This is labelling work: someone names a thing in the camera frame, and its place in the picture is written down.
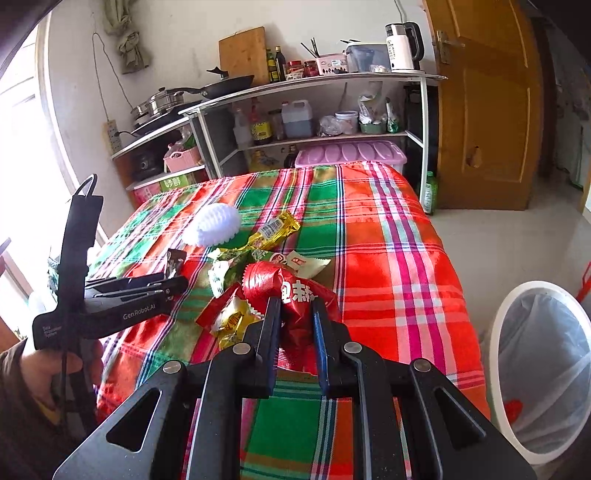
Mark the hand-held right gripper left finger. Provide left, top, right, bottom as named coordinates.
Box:
left=53, top=295, right=284, bottom=480

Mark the steel cooking pot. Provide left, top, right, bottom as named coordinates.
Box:
left=130, top=88, right=185, bottom=121

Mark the yellow snack bag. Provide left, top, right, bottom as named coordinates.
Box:
left=249, top=150, right=282, bottom=174

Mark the yellow red snack wrapper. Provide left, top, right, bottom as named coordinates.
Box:
left=210, top=298, right=264, bottom=349

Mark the red snack packet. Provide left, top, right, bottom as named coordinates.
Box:
left=231, top=261, right=340, bottom=372

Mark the metal door handle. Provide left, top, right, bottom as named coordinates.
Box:
left=434, top=30, right=466, bottom=65

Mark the yellow label sauce bottle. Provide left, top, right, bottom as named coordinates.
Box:
left=249, top=104, right=273, bottom=146

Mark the green snack wrapper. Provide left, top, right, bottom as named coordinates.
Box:
left=206, top=247, right=259, bottom=298

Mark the wooden cutting board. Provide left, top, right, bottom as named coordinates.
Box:
left=219, top=27, right=269, bottom=86

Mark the white black electric kettle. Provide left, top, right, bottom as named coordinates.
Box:
left=385, top=21, right=424, bottom=73

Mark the pink chopstick holder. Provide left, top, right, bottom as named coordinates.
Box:
left=316, top=53, right=348, bottom=75

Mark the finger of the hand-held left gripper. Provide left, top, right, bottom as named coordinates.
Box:
left=85, top=272, right=168, bottom=288
left=92, top=275, right=190, bottom=301

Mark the green red cardboard box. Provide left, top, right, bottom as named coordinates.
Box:
left=131, top=168, right=207, bottom=208

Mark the gold snack wrapper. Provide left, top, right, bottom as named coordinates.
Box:
left=247, top=210, right=302, bottom=250

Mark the black induction cooker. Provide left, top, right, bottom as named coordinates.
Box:
left=131, top=108, right=195, bottom=137

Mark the clear plastic storage container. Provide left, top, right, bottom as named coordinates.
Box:
left=345, top=44, right=391, bottom=73

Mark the black rice cooker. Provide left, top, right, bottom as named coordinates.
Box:
left=131, top=152, right=164, bottom=181

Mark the red handle object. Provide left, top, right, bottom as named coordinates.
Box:
left=576, top=261, right=591, bottom=301

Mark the person's left forearm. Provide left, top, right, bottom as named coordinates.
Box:
left=0, top=339, right=100, bottom=480

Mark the red plastic bag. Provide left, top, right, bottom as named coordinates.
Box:
left=503, top=399, right=525, bottom=428

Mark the plastic jug dark liquid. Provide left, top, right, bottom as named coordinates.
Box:
left=281, top=99, right=314, bottom=138

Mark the black frying pan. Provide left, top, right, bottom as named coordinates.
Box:
left=159, top=67, right=254, bottom=101

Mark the green bowl with bags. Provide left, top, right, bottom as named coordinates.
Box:
left=359, top=95, right=389, bottom=136

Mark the hanging grey cloth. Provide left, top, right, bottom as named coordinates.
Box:
left=102, top=0, right=153, bottom=75

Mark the white round trash bin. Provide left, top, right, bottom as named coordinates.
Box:
left=480, top=281, right=591, bottom=466

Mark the wooden door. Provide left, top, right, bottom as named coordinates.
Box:
left=422, top=0, right=546, bottom=212

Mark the person's left hand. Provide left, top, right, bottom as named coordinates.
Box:
left=21, top=337, right=106, bottom=416

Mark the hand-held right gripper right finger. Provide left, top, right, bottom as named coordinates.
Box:
left=310, top=298, right=539, bottom=480

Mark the white lidded container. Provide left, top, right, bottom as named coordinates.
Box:
left=335, top=111, right=360, bottom=136

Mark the low white shelf unit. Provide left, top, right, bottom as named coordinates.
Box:
left=111, top=115, right=208, bottom=200

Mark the green plastic bottle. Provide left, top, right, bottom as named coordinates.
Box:
left=421, top=171, right=438, bottom=215

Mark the red green plaid cloth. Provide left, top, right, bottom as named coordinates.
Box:
left=85, top=161, right=492, bottom=480

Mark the white power strip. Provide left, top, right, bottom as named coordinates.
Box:
left=105, top=119, right=122, bottom=155

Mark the clear plastic bottle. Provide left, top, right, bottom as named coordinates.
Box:
left=233, top=108, right=252, bottom=149

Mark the white foam fruit net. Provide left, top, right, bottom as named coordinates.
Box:
left=181, top=204, right=242, bottom=247

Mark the tall white metal rack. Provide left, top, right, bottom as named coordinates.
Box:
left=179, top=71, right=448, bottom=206

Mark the pink woven basket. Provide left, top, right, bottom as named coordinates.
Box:
left=164, top=143, right=204, bottom=174

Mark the small dark wrapper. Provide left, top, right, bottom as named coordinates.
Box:
left=165, top=249, right=186, bottom=280

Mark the pink lid storage box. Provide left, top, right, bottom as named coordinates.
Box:
left=294, top=141, right=408, bottom=177

